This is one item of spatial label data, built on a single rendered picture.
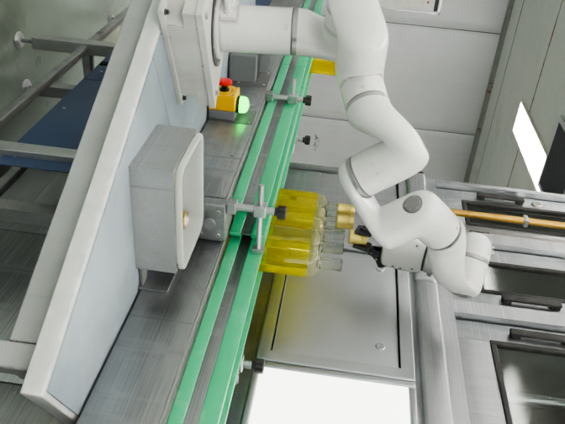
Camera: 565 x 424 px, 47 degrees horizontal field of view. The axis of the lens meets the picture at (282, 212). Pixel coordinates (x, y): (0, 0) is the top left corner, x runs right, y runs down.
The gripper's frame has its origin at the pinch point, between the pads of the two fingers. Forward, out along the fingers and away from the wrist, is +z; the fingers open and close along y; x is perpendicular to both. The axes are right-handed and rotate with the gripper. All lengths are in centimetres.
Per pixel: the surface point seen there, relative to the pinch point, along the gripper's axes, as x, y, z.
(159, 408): 69, 5, 15
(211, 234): 25.2, 7.7, 27.9
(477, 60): -597, -141, 20
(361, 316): 12.6, -12.8, -5.1
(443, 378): 23.3, -13.1, -26.1
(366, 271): -4.4, -12.6, -1.3
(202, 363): 56, 3, 14
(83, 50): -40, 14, 108
